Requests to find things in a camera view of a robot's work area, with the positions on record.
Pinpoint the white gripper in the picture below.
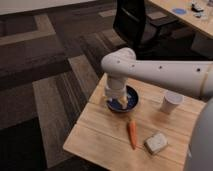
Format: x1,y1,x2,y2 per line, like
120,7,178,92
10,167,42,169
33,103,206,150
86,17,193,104
105,77,128,109

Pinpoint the dark blue ceramic bowl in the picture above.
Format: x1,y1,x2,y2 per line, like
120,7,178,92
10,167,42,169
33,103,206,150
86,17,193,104
107,86,139,113

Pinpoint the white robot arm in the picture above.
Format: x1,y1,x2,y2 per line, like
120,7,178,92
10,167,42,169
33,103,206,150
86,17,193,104
101,48,213,171

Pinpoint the orange carrot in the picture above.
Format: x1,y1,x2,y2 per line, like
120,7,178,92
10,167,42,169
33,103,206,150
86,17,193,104
127,120,137,149

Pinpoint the white paper cup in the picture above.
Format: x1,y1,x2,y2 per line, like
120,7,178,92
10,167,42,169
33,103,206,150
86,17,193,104
160,91,184,114

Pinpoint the beige sponge block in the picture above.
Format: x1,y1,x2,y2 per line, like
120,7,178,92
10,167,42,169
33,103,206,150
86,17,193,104
144,132,168,155

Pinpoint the black office chair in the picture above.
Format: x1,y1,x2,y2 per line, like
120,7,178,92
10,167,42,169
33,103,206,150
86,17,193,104
113,0,177,51

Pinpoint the blue round disc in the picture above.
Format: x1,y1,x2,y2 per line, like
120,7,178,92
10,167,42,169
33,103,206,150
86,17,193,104
172,8,186,15

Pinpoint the wooden desk in background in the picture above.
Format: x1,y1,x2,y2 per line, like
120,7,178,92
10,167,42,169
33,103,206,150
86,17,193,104
148,0,213,39

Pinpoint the small clutter on desk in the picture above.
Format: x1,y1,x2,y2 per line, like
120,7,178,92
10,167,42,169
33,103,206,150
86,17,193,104
190,0,213,20

